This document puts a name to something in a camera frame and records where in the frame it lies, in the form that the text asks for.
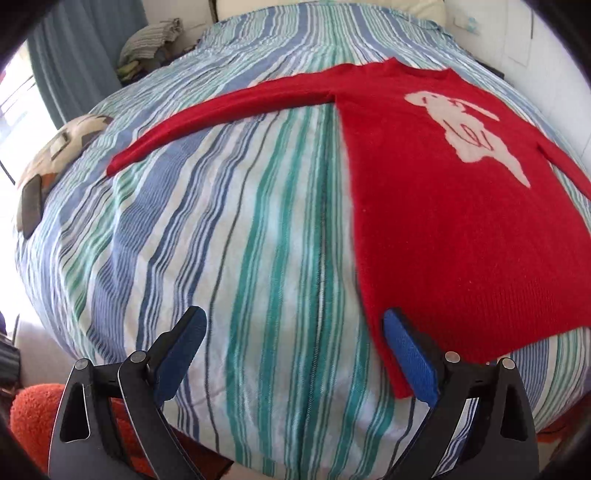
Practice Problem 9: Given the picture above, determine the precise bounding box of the red sweater with white dog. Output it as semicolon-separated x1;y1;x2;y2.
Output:
106;58;591;400

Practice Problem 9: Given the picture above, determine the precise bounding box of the blue green striped bedsheet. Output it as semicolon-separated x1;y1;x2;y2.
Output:
14;1;588;480

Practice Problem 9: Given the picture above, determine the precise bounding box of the orange plush rug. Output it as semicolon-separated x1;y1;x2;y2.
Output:
9;383;232;480

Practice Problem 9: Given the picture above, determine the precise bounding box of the blue curtain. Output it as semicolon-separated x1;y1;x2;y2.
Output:
28;0;149;131

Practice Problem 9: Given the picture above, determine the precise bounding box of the cream pillow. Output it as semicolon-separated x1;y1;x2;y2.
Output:
217;0;447;25

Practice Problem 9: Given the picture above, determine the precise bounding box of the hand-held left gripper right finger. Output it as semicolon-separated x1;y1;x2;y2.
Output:
382;308;541;480

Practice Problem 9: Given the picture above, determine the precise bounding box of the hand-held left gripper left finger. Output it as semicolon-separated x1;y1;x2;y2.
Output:
47;305;208;480

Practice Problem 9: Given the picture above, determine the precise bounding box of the beige brown patchwork cushion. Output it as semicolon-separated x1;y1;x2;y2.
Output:
16;114;114;239

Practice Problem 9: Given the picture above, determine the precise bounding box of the grey patterned cloth pile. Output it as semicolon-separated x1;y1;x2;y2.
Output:
118;18;184;70

